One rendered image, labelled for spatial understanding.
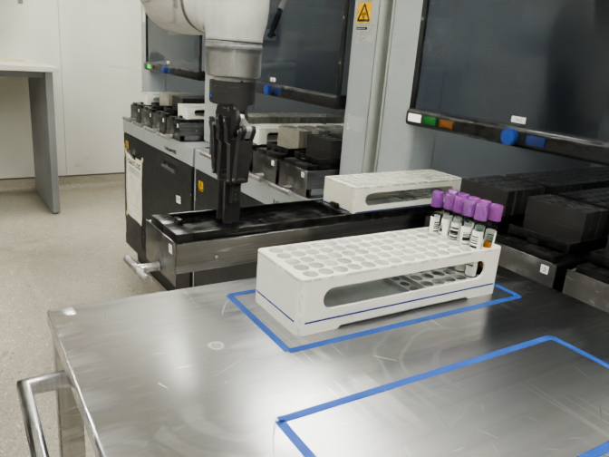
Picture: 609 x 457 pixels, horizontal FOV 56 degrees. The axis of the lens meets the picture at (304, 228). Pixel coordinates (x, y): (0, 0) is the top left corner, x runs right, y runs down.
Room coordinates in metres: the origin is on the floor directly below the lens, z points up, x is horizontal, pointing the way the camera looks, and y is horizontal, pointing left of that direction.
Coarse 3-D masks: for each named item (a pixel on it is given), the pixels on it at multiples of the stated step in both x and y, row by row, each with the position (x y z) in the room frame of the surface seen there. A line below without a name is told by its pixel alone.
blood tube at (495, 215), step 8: (496, 208) 0.67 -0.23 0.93; (488, 216) 0.68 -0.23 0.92; (496, 216) 0.67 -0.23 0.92; (488, 224) 0.67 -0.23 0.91; (496, 224) 0.67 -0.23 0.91; (488, 232) 0.67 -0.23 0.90; (496, 232) 0.67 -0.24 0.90; (488, 240) 0.67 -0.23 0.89; (480, 264) 0.67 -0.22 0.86; (480, 272) 0.67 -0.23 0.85
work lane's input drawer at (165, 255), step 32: (160, 224) 0.87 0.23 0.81; (192, 224) 0.92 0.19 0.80; (224, 224) 0.93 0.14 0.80; (256, 224) 0.95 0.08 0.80; (288, 224) 0.93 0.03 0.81; (320, 224) 0.97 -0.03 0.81; (352, 224) 1.00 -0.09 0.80; (384, 224) 1.04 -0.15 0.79; (416, 224) 1.09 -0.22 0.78; (128, 256) 0.87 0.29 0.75; (160, 256) 0.85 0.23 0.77; (192, 256) 0.82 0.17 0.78; (224, 256) 0.85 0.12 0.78; (256, 256) 0.88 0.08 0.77
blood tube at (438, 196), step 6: (438, 192) 0.72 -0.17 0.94; (432, 198) 0.72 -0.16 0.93; (438, 198) 0.72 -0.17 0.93; (432, 204) 0.72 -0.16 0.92; (438, 204) 0.72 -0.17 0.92; (432, 210) 0.72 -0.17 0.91; (438, 210) 0.72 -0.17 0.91; (432, 216) 0.72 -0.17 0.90; (438, 216) 0.72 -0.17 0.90; (432, 222) 0.72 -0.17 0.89; (438, 222) 0.72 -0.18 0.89; (432, 228) 0.72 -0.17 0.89; (438, 228) 0.72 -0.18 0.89
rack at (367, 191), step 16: (336, 176) 1.11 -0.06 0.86; (352, 176) 1.13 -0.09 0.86; (368, 176) 1.13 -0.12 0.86; (384, 176) 1.16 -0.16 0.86; (400, 176) 1.16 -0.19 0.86; (416, 176) 1.18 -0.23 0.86; (432, 176) 1.19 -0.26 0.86; (448, 176) 1.21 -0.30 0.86; (336, 192) 1.06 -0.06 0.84; (352, 192) 1.02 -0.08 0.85; (368, 192) 1.04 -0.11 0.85; (384, 192) 1.19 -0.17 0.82; (400, 192) 1.17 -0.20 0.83; (416, 192) 1.18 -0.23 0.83; (432, 192) 1.19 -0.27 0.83; (352, 208) 1.02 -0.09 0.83; (368, 208) 1.04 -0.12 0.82; (384, 208) 1.06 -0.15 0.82
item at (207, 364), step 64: (64, 320) 0.51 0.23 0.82; (128, 320) 0.53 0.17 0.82; (192, 320) 0.54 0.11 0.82; (256, 320) 0.55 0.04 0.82; (384, 320) 0.57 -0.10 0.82; (448, 320) 0.58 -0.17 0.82; (512, 320) 0.60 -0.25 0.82; (576, 320) 0.61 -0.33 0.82; (64, 384) 0.47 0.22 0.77; (128, 384) 0.41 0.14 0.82; (192, 384) 0.42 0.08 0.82; (256, 384) 0.43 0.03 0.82; (320, 384) 0.43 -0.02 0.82; (384, 384) 0.44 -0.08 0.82; (448, 384) 0.45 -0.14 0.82; (512, 384) 0.46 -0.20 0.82; (576, 384) 0.47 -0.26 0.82; (64, 448) 0.52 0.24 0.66; (128, 448) 0.33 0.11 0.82; (192, 448) 0.34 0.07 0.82; (256, 448) 0.35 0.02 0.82; (320, 448) 0.35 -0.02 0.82; (384, 448) 0.36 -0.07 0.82; (448, 448) 0.36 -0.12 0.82; (512, 448) 0.37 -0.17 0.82; (576, 448) 0.37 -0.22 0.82
